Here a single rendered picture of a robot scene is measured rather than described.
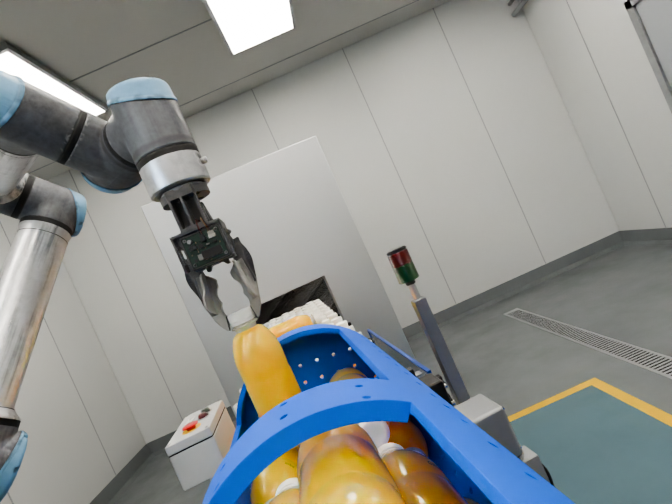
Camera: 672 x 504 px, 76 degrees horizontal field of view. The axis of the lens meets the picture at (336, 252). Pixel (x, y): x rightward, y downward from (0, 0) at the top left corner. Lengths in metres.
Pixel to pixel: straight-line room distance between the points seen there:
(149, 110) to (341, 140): 4.57
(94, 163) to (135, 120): 0.12
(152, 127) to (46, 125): 0.16
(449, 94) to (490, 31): 0.87
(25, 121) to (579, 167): 5.58
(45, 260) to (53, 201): 0.16
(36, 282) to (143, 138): 0.64
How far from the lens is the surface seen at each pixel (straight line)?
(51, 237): 1.26
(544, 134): 5.76
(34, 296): 1.21
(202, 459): 1.05
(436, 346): 1.31
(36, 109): 0.75
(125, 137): 0.69
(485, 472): 0.25
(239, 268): 0.65
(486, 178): 5.40
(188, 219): 0.64
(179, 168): 0.64
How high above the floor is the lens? 1.34
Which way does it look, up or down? 1 degrees down
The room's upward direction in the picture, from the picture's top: 24 degrees counter-clockwise
